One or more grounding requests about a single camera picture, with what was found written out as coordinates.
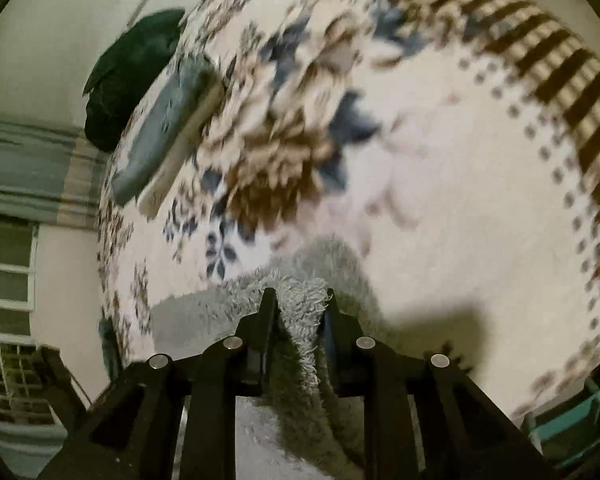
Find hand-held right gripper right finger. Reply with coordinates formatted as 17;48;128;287
322;287;551;480

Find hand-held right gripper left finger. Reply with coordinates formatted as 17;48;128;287
37;287;281;480

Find grey fleece pants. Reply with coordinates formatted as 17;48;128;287
150;234;406;480

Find folded teal pants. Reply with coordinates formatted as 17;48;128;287
98;317;123;378

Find floral bed blanket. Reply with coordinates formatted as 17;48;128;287
95;0;600;421

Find folded blue jeans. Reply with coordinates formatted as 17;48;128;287
111;55;220;207

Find teal plastic crate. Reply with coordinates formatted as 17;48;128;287
522;377;600;466

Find white framed window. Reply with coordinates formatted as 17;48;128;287
0;220;40;341

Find green striped curtain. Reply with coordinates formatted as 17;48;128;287
0;119;112;231
0;422;68;480

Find dark green duvet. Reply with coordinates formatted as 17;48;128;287
82;8;187;153

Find brown checked bedsheet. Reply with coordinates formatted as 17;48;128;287
375;0;600;321

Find metal wire rack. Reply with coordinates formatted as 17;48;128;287
0;330;88;426

